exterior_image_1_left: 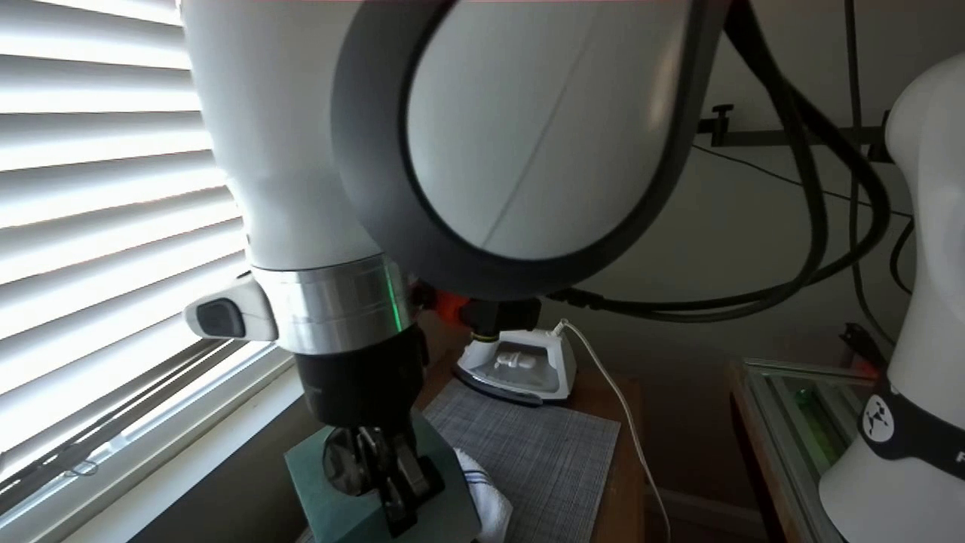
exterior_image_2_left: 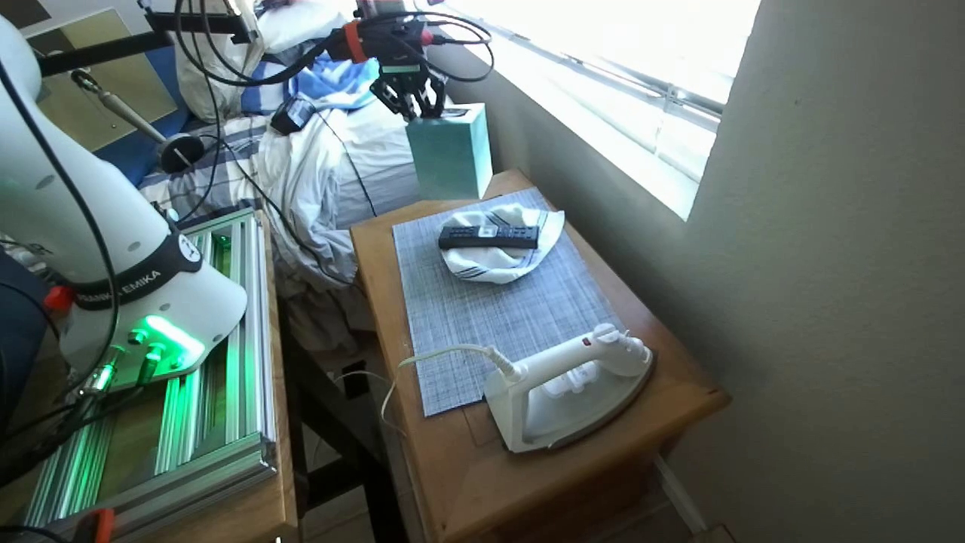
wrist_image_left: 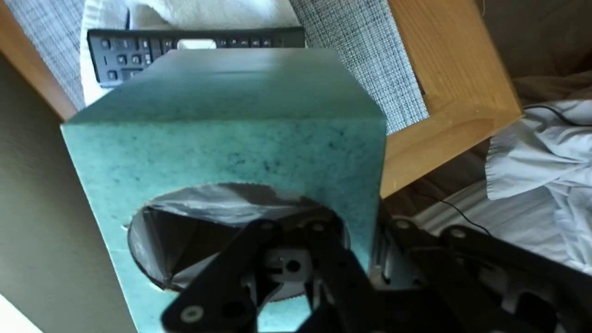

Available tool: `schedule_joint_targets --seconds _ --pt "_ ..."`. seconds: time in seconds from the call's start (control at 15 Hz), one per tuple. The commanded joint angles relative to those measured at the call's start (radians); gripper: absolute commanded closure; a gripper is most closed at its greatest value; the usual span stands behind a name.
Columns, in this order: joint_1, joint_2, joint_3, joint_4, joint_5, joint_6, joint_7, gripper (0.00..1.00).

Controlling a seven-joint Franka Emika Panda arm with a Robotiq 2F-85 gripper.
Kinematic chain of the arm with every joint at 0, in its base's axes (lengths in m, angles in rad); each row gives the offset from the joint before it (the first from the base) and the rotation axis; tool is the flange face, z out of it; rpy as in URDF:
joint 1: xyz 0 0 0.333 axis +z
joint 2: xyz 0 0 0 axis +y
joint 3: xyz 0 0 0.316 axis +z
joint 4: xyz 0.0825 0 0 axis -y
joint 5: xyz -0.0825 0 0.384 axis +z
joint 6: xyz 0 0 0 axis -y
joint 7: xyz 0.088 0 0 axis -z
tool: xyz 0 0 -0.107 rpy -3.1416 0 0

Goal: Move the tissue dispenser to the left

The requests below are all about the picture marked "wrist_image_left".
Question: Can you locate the grey checked placemat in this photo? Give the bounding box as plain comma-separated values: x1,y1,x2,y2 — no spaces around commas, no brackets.
4,0,431,135

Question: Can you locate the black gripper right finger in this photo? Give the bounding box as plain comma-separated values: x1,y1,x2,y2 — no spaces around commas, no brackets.
385,214,592,333

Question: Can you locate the black remote control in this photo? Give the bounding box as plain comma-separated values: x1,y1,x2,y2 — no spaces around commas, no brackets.
85,26,307,88

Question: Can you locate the teal tissue dispenser box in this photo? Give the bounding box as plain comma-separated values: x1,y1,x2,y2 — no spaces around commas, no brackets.
59,46,389,333

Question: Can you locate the black cable over bedding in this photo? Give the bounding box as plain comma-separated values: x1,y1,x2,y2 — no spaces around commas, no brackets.
431,100,592,238

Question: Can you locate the light wooden side table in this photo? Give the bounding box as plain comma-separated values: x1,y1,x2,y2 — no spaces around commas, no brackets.
0,0,525,199

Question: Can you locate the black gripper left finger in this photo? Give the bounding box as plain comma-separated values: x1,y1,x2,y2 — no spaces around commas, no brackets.
161,211,396,333

